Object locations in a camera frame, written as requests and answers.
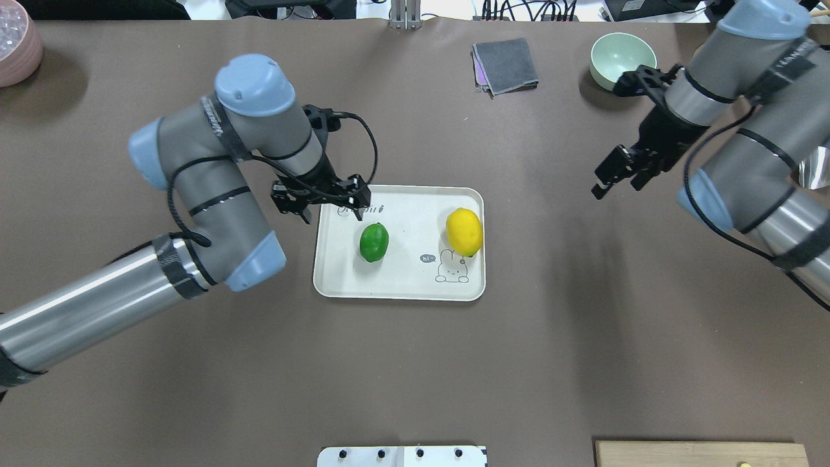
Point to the white pedestal column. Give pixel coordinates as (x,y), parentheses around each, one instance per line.
(430,455)

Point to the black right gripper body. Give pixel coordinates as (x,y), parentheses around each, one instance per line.
(663,135)

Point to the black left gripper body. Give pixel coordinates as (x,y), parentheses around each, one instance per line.
(322,175)

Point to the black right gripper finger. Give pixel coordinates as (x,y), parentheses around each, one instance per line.
(619,164)
(641,175)

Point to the yellow lemon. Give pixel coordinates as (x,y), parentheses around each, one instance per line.
(465,232)

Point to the pink bowl with ice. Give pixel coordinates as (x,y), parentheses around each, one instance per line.
(21,44)

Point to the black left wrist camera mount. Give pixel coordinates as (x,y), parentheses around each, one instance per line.
(325,120)

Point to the metal scoop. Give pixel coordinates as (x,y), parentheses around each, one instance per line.
(813,171)

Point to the bamboo cutting board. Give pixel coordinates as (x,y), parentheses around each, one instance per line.
(687,453)

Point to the aluminium frame post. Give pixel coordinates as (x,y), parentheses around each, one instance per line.
(405,14)

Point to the cream rabbit tray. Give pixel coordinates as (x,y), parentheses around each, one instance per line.
(419,263)

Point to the green lime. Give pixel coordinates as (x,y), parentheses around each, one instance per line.
(374,242)

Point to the mint green bowl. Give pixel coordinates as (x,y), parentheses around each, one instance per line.
(613,54)

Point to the grey folded cloth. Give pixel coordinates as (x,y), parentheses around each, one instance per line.
(504,66)

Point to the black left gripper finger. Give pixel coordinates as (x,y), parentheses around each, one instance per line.
(284,201)
(356,195)

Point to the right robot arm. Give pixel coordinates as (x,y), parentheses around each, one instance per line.
(742,116)

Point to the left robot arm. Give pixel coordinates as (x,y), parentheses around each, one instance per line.
(218,233)

